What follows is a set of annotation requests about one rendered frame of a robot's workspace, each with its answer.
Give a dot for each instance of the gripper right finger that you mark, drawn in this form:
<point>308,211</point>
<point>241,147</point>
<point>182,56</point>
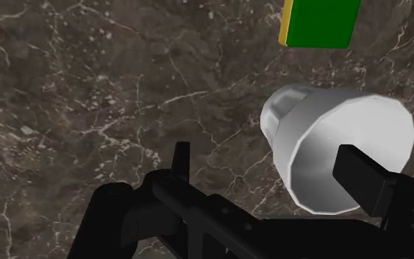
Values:
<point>371,186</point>

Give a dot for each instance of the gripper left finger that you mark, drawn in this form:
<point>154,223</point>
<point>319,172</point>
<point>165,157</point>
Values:
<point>163,204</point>

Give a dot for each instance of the white cup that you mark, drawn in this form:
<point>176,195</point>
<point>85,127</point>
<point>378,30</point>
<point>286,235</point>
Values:
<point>335,143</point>

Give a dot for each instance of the green and yellow book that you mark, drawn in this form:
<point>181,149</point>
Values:
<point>321,21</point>

